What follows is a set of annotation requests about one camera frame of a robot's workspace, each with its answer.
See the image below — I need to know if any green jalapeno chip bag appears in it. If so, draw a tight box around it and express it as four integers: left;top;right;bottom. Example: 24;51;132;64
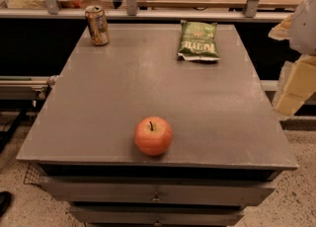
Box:
178;20;220;61

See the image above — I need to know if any grey metal shelf rail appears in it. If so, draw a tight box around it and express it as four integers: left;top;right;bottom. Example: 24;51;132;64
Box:
0;7;294;24

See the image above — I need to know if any red apple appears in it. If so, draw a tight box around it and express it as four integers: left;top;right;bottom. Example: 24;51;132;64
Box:
134;116;173;156

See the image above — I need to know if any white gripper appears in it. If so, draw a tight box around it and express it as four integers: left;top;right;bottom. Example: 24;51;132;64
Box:
268;0;316;116

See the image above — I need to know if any grey upper drawer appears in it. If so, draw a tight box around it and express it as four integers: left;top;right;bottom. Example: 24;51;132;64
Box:
39;176;275;207

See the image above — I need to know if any grey lower drawer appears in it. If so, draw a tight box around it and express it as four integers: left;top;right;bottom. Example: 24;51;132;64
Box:
70;206;244;227

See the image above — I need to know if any gold soda can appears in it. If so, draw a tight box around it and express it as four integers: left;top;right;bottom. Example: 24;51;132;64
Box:
85;5;110;45

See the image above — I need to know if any grey drawer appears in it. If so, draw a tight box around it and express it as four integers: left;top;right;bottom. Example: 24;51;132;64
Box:
39;176;275;207
70;206;244;227

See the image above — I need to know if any wire basket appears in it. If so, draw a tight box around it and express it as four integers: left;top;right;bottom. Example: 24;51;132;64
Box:
24;164;41;187

